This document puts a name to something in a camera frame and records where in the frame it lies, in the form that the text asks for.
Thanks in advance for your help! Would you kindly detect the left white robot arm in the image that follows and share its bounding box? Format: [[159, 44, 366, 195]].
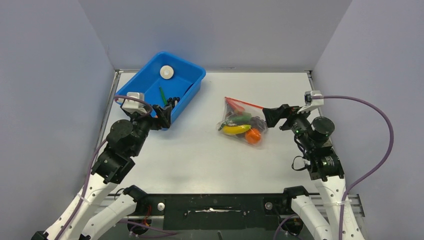
[[32, 105, 172, 240]]

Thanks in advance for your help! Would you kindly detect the orange toy carrot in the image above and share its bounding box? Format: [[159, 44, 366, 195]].
[[225, 98, 245, 115]]

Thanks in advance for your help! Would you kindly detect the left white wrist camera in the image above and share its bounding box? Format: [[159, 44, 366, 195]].
[[121, 92, 147, 115]]

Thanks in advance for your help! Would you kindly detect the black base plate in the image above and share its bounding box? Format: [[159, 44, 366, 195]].
[[130, 193, 294, 231]]

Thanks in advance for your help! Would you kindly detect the blue plastic bin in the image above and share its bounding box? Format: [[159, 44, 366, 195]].
[[116, 52, 206, 124]]

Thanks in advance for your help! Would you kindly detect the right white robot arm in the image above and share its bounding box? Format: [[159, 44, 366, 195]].
[[262, 104, 364, 240]]

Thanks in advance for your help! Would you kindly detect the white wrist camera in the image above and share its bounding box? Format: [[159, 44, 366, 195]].
[[297, 90, 324, 114], [121, 92, 147, 115]]

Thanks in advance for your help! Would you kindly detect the orange toy tangerine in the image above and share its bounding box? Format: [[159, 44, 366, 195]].
[[244, 128, 262, 145]]

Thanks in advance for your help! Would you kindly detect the green toy chili pepper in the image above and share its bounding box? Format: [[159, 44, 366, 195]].
[[159, 86, 168, 106]]

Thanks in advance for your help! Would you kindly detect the dark toy grape bunch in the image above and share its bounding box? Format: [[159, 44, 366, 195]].
[[248, 116, 268, 133]]

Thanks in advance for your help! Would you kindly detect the yellow toy banana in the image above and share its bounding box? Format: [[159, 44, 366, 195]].
[[222, 124, 252, 136]]

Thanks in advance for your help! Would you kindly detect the small black toy grape bunch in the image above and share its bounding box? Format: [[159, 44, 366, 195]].
[[166, 97, 181, 108]]

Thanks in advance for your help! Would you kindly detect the green toy cucumber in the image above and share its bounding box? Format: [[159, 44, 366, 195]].
[[227, 113, 252, 125]]

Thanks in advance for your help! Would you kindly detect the white round toy slice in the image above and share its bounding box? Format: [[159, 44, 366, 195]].
[[159, 65, 175, 80]]

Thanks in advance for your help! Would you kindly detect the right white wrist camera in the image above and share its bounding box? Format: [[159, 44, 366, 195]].
[[297, 90, 324, 114]]

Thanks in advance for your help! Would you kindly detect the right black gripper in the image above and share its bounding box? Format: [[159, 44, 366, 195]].
[[263, 103, 315, 151]]

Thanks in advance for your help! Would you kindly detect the clear zip top bag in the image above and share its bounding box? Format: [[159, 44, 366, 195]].
[[216, 96, 268, 146]]

